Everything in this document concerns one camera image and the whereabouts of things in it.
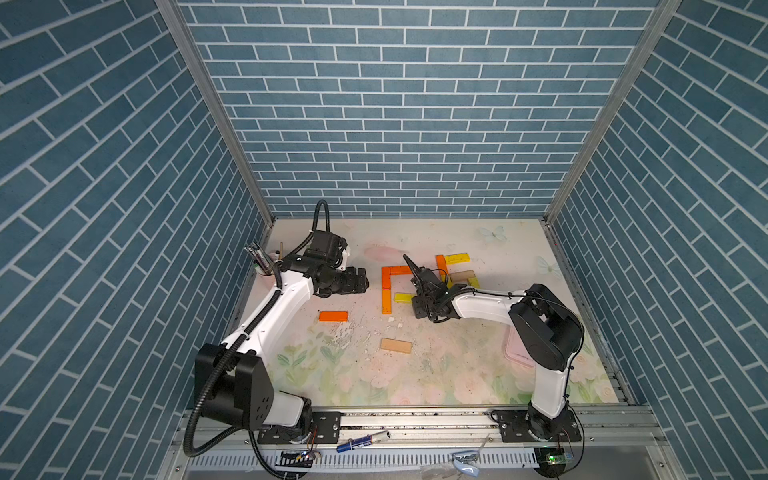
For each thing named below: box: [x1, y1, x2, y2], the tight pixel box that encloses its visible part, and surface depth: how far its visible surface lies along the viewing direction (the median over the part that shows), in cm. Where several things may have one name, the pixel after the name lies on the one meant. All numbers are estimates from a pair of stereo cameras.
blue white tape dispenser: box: [453, 450, 480, 477], surface depth 69 cm
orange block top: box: [435, 254, 449, 276], surface depth 110 cm
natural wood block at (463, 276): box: [450, 270, 476, 283], surface depth 105 cm
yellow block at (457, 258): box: [444, 253, 471, 265], surface depth 110 cm
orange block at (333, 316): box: [319, 311, 349, 322], surface depth 96 cm
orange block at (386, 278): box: [382, 267, 391, 290], surface depth 105 cm
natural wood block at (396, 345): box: [380, 338, 412, 354], surface depth 89 cm
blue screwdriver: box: [336, 430, 390, 453], surface depth 72 cm
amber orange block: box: [381, 289, 393, 315], surface depth 100 cm
